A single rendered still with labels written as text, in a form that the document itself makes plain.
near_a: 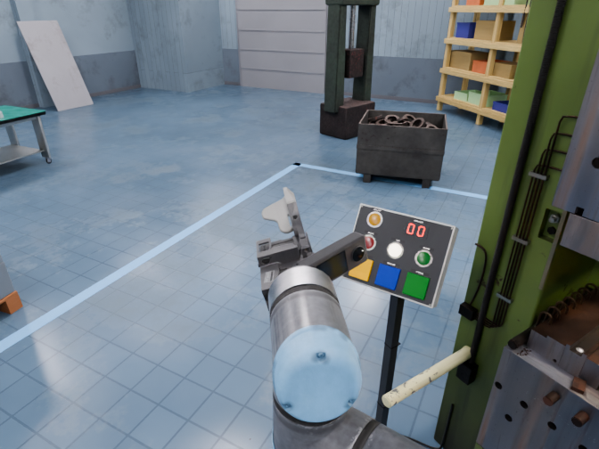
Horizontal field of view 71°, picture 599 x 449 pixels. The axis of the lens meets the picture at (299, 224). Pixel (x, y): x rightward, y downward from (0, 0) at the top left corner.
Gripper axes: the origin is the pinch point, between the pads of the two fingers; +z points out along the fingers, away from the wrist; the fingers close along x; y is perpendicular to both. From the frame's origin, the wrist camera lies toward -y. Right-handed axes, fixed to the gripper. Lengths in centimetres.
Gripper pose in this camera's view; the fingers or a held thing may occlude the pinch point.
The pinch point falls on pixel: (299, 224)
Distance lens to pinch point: 74.6
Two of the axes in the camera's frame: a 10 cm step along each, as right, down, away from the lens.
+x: 2.4, 8.6, 4.5
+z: -1.1, -4.3, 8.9
